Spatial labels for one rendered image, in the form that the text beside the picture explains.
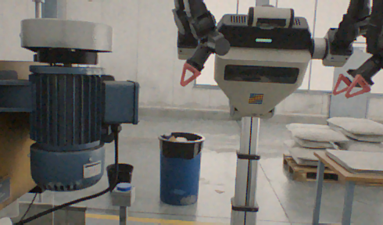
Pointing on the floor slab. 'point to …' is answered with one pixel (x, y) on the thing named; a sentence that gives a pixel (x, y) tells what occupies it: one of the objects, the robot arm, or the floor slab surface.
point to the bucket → (125, 171)
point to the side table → (345, 187)
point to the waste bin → (180, 167)
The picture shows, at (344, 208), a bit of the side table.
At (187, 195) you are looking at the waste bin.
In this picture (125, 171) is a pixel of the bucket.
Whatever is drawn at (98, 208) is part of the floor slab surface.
